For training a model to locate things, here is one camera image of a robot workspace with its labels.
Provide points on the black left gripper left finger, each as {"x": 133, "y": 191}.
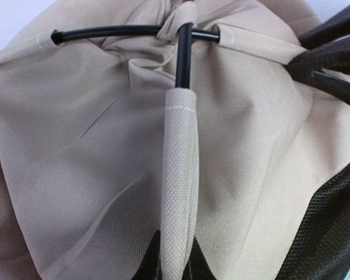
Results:
{"x": 150, "y": 266}

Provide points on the beige fabric pet tent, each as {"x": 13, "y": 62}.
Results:
{"x": 99, "y": 149}

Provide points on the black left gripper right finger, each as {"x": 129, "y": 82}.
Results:
{"x": 198, "y": 266}

